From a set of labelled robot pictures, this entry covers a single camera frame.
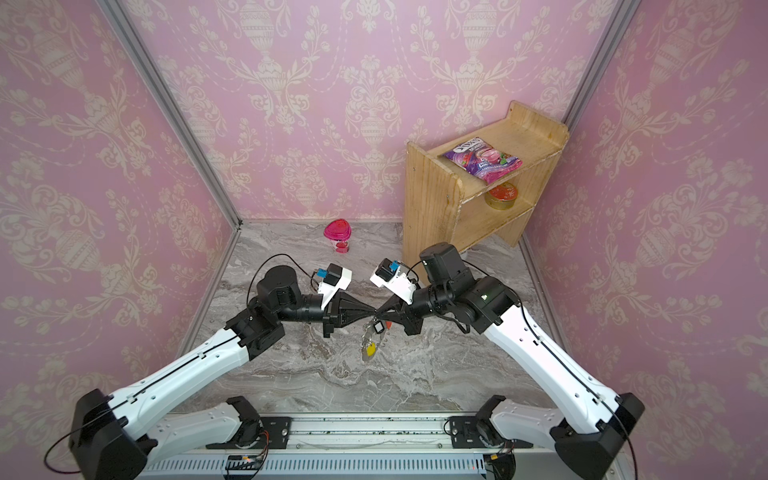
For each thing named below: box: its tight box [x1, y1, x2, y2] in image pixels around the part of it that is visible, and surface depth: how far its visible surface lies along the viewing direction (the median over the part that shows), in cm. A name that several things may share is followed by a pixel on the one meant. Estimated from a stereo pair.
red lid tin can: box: [484, 182, 518, 211], surface depth 97 cm
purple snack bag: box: [443, 137, 523, 185], surface depth 74 cm
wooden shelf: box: [402, 100, 570, 274], surface depth 80 cm
